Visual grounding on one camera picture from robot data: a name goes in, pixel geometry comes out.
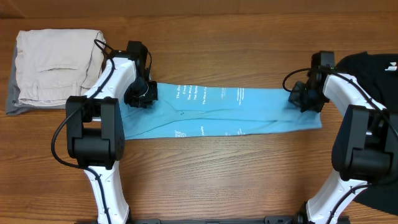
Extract light blue printed t-shirt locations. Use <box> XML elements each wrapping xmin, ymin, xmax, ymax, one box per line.
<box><xmin>121</xmin><ymin>83</ymin><xmax>322</xmax><ymax>139</ymax></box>

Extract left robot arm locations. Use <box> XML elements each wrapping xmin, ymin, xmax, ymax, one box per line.
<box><xmin>60</xmin><ymin>39</ymin><xmax>158</xmax><ymax>223</ymax></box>

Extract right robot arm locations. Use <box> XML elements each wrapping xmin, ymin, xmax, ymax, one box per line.
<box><xmin>289</xmin><ymin>51</ymin><xmax>397</xmax><ymax>223</ymax></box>

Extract black t-shirt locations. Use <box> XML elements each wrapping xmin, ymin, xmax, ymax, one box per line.
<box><xmin>336</xmin><ymin>52</ymin><xmax>397</xmax><ymax>215</ymax></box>

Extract folded beige trousers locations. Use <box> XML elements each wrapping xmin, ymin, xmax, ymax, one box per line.
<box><xmin>15</xmin><ymin>29</ymin><xmax>105</xmax><ymax>106</ymax></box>

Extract folded grey garment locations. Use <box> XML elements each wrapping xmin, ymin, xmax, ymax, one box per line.
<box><xmin>5</xmin><ymin>42</ymin><xmax>100</xmax><ymax>116</ymax></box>

